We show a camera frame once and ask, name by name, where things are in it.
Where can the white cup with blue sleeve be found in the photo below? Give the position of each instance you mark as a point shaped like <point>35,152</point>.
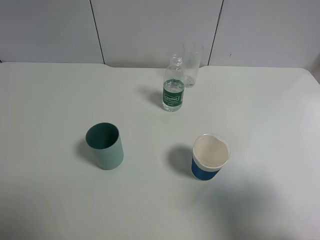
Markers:
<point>210,152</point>

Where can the tall clear drinking glass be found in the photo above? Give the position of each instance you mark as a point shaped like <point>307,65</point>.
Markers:
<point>192,57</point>

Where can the clear bottle with green label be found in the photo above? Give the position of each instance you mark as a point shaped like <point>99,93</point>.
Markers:
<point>173,85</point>

